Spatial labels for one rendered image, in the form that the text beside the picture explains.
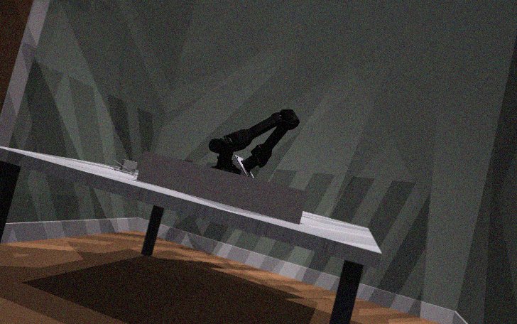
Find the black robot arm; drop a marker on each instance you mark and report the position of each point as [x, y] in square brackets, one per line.
[242, 138]

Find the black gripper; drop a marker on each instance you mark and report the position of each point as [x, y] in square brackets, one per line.
[223, 163]

